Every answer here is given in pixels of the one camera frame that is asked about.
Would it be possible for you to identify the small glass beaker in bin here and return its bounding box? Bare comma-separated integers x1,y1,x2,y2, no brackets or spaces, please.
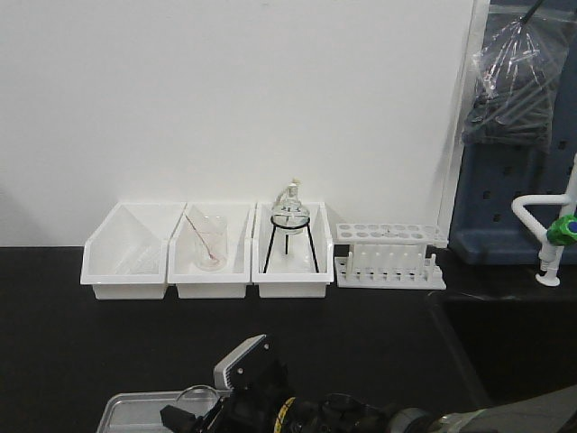
195,216,227,272

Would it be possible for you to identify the clear plastic bag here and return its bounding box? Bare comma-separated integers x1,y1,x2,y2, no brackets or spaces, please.
463,1,576,152

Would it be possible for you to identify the white storage bin right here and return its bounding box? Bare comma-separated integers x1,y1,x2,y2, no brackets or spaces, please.
252,202,334,299

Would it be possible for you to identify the white test tube rack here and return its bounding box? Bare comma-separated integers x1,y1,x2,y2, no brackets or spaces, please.
334,223,448,290

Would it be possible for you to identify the white lab faucet green knob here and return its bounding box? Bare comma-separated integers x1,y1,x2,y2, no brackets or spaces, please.
511,158,576,287

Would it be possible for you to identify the white storage bin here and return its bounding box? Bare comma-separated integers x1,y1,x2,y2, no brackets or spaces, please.
252,202,334,299
80,202,186,300
168,202,255,299

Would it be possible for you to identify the black wire tripod stand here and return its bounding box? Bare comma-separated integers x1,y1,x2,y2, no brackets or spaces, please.
261,212,321,274

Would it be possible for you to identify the glass alcohol lamp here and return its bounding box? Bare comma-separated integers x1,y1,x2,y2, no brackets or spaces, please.
271,179,310,235

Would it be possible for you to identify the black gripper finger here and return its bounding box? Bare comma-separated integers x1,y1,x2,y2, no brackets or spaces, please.
160,405,203,433

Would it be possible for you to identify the blue drying peg board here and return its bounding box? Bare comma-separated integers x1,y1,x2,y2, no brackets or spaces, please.
449,1,576,265

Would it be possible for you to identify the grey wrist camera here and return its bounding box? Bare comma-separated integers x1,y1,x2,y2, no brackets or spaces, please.
213,334,276,392

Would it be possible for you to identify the white storage bin left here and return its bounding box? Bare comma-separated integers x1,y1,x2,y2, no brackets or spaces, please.
80,202,186,300

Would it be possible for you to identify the clear glass beaker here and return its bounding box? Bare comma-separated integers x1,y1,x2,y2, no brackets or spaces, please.
175,385,227,417

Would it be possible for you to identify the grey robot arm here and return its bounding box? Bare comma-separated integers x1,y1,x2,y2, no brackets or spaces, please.
160,344,576,432

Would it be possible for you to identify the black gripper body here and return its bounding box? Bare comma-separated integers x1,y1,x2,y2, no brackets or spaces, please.
199,347,325,432

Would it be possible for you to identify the silver metal tray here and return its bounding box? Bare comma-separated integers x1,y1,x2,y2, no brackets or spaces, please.
95,391,234,433

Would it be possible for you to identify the white storage bin middle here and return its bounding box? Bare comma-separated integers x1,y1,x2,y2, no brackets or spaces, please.
168,202,255,299

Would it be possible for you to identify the black lab sink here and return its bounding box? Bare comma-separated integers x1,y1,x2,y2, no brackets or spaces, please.
426,292,576,406

